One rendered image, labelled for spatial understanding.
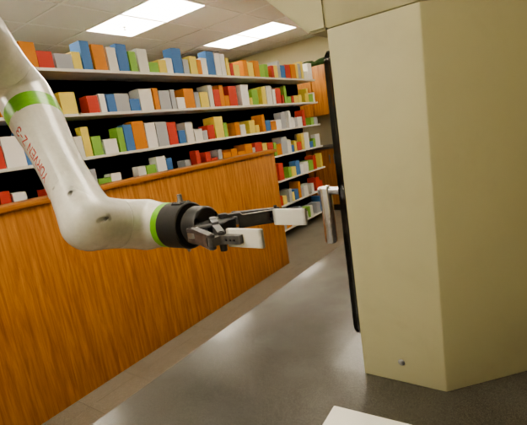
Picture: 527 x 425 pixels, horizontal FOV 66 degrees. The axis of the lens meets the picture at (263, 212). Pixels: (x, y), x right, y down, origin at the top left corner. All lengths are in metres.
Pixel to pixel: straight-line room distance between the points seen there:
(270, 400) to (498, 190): 0.40
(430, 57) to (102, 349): 2.46
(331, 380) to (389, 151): 0.33
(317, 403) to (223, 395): 0.14
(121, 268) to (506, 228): 2.35
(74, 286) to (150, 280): 0.52
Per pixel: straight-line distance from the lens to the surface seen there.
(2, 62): 1.04
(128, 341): 2.80
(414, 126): 0.51
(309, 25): 0.56
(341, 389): 0.62
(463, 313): 0.58
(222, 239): 0.65
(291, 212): 0.74
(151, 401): 0.68
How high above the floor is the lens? 1.30
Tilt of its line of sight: 11 degrees down
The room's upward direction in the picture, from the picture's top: 9 degrees counter-clockwise
